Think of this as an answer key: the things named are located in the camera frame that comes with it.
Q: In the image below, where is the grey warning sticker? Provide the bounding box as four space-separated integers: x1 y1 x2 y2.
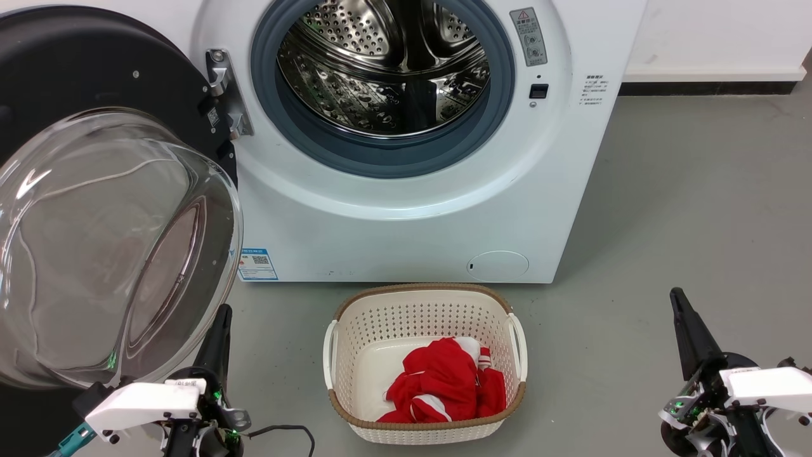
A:
509 8 548 67

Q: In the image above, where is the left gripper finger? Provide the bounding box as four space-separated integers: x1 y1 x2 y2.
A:
213 305 232 388
193 305 225 381

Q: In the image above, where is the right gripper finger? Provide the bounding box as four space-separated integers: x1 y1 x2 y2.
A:
670 288 706 383
679 288 728 370

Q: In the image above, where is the round white filter cover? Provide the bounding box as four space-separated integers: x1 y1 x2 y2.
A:
467 251 530 282

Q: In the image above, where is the black round glass washer door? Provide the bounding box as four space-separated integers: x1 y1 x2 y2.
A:
0 5 245 391

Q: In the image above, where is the red and white garment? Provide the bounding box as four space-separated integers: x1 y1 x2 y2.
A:
377 337 507 424

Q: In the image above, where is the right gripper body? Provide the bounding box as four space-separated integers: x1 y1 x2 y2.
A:
660 357 781 457

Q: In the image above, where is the white front-load washing machine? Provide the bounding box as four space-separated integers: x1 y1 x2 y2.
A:
190 0 648 284

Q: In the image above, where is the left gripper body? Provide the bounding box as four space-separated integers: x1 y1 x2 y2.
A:
164 380 251 457

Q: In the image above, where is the black baseboard strip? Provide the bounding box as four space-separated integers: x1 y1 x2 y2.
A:
619 81 799 96

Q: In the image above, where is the teal cable connector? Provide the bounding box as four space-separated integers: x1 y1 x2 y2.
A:
48 422 97 457

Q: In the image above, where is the blue QR code sticker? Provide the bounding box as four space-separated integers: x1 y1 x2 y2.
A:
237 248 279 282

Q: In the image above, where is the steel perforated washer drum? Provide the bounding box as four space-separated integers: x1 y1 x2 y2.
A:
277 0 492 139

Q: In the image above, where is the thin black cable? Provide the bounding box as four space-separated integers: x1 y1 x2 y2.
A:
246 425 316 457

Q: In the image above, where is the metal door hinge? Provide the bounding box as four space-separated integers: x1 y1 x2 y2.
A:
204 49 254 140

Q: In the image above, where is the cream perforated laundry basket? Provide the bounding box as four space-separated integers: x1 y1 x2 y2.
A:
322 283 528 445

